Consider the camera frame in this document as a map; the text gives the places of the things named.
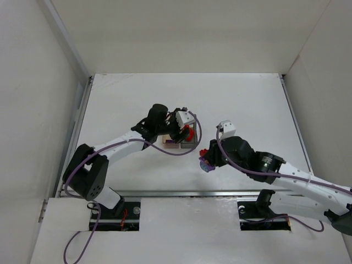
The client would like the red curved lego brick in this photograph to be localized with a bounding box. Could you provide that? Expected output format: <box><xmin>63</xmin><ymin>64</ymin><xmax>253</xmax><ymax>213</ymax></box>
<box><xmin>184</xmin><ymin>125</ymin><xmax>195</xmax><ymax>142</ymax></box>

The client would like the red flower lego piece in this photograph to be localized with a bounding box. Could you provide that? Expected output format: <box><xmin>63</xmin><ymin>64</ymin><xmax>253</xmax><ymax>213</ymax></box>
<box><xmin>199</xmin><ymin>148</ymin><xmax>208</xmax><ymax>157</ymax></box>

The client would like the purple lego piece with butterfly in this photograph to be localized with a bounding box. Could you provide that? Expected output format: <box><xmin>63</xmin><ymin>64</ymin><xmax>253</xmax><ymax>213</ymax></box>
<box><xmin>199</xmin><ymin>157</ymin><xmax>216</xmax><ymax>173</ymax></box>

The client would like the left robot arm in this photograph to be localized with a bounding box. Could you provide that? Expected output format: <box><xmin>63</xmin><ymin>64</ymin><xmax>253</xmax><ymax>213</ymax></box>
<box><xmin>63</xmin><ymin>104</ymin><xmax>195</xmax><ymax>210</ymax></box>

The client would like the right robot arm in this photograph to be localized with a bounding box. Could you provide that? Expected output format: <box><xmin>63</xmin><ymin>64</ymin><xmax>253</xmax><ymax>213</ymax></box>
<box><xmin>199</xmin><ymin>136</ymin><xmax>351</xmax><ymax>235</ymax></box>

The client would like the grey transparent container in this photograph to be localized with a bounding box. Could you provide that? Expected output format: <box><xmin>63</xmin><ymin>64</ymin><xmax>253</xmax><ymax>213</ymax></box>
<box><xmin>180</xmin><ymin>118</ymin><xmax>198</xmax><ymax>149</ymax></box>

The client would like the amber transparent container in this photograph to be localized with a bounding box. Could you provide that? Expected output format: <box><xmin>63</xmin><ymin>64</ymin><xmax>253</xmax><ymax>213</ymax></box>
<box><xmin>162</xmin><ymin>135</ymin><xmax>180</xmax><ymax>149</ymax></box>

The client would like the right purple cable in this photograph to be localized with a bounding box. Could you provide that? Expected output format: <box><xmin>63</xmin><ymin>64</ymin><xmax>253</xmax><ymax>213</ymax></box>
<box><xmin>216</xmin><ymin>128</ymin><xmax>352</xmax><ymax>234</ymax></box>

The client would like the purple cable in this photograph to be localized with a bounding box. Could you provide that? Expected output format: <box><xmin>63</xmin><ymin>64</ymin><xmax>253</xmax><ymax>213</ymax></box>
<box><xmin>216</xmin><ymin>128</ymin><xmax>352</xmax><ymax>234</ymax></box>
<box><xmin>63</xmin><ymin>109</ymin><xmax>204</xmax><ymax>262</ymax></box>

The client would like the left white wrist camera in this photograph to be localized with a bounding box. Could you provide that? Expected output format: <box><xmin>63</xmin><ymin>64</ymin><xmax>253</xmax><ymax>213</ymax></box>
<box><xmin>175</xmin><ymin>109</ymin><xmax>195</xmax><ymax>129</ymax></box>

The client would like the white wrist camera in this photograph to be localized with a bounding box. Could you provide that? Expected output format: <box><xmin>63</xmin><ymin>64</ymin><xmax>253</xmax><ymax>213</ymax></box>
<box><xmin>216</xmin><ymin>120</ymin><xmax>236</xmax><ymax>140</ymax></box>
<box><xmin>175</xmin><ymin>109</ymin><xmax>195</xmax><ymax>129</ymax></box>

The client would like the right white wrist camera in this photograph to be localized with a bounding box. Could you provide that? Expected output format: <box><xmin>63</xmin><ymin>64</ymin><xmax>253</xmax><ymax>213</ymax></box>
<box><xmin>216</xmin><ymin>120</ymin><xmax>236</xmax><ymax>140</ymax></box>

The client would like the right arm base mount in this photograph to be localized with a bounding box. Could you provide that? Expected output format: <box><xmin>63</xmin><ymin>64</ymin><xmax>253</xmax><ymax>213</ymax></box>
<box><xmin>237</xmin><ymin>189</ymin><xmax>291</xmax><ymax>231</ymax></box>

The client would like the aluminium right rail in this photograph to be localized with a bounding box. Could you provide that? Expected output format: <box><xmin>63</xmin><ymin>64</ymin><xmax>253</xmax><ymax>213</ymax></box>
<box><xmin>279</xmin><ymin>74</ymin><xmax>339</xmax><ymax>221</ymax></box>

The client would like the aluminium rail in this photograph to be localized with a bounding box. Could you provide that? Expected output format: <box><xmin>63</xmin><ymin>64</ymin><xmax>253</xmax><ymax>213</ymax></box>
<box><xmin>38</xmin><ymin>75</ymin><xmax>94</xmax><ymax>223</ymax></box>
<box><xmin>59</xmin><ymin>189</ymin><xmax>321</xmax><ymax>198</ymax></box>
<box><xmin>279</xmin><ymin>74</ymin><xmax>339</xmax><ymax>221</ymax></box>

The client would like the aluminium front rail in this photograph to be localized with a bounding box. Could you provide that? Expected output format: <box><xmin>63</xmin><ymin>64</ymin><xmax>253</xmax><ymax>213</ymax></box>
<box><xmin>59</xmin><ymin>189</ymin><xmax>321</xmax><ymax>198</ymax></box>

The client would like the aluminium left rail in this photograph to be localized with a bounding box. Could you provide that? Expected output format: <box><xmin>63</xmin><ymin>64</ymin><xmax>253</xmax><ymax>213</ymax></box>
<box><xmin>38</xmin><ymin>75</ymin><xmax>94</xmax><ymax>223</ymax></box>

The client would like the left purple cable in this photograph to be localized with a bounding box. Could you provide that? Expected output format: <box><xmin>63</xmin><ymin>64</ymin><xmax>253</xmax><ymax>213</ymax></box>
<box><xmin>63</xmin><ymin>109</ymin><xmax>204</xmax><ymax>262</ymax></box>

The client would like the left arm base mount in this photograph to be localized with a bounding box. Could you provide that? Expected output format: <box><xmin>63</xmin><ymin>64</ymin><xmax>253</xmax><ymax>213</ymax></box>
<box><xmin>95</xmin><ymin>201</ymin><xmax>141</xmax><ymax>232</ymax></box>

